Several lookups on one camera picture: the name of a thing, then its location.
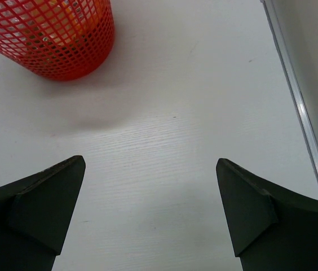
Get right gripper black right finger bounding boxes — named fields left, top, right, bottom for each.
left=216, top=158, right=318, bottom=270

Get orange juice bottle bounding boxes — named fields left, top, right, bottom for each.
left=36, top=1, right=104, bottom=46

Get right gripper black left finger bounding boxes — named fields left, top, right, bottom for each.
left=0, top=155, right=86, bottom=270

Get large clear plastic bottle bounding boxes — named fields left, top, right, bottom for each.
left=0, top=1, right=50, bottom=41

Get red mesh plastic bin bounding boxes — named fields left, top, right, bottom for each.
left=0, top=0, right=115, bottom=81

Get aluminium table edge rail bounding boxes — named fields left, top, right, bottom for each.
left=261, top=1, right=318, bottom=181

